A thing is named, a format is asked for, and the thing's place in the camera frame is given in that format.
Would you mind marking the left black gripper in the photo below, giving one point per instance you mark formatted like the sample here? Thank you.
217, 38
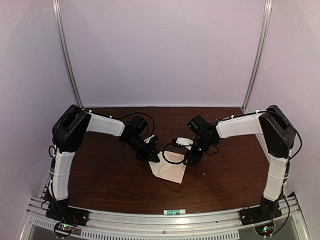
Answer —
146, 154

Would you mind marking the aluminium front rail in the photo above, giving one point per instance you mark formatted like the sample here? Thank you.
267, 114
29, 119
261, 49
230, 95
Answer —
219, 225

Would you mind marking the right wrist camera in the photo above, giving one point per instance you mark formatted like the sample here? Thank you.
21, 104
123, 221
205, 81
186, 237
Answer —
183, 142

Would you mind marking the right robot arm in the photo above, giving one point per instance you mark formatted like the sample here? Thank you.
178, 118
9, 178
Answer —
279, 136

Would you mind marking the green white glue stick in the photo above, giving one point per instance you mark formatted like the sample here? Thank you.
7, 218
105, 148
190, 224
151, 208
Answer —
174, 212

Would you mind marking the left aluminium frame post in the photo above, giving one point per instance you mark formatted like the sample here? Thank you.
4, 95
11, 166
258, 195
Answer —
65, 52

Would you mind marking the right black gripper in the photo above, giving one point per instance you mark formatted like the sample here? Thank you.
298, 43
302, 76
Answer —
195, 159

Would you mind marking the aluminium frame post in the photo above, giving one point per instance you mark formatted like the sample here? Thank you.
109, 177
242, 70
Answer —
65, 52
264, 31

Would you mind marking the beige envelope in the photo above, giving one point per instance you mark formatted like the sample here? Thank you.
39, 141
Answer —
167, 171

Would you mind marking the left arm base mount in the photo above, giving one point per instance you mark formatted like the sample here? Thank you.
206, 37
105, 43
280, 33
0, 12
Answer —
60, 210

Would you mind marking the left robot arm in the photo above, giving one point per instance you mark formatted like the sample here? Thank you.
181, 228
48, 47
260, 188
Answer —
68, 134

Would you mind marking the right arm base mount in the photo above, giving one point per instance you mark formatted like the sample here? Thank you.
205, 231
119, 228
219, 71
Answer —
266, 211

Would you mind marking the right aluminium frame post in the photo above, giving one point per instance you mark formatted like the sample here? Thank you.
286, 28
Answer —
264, 31

